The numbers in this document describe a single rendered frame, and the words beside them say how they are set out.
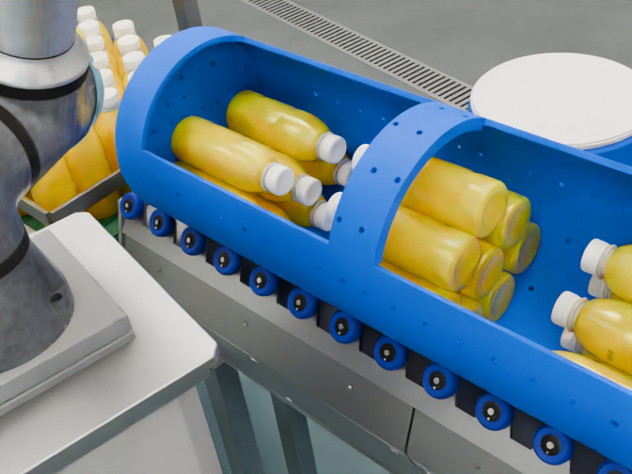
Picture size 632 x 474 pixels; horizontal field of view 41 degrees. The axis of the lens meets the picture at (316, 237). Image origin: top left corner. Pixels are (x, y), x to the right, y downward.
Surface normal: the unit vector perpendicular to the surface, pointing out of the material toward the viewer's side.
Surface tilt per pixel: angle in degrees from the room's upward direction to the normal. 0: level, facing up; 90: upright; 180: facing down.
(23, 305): 71
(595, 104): 0
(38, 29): 104
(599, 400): 78
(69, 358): 90
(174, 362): 0
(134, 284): 0
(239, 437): 90
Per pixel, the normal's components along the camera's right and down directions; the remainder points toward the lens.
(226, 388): 0.74, 0.37
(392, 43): -0.11, -0.76
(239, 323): -0.67, 0.25
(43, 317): 0.81, -0.07
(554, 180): -0.63, 0.66
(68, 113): 0.77, 0.58
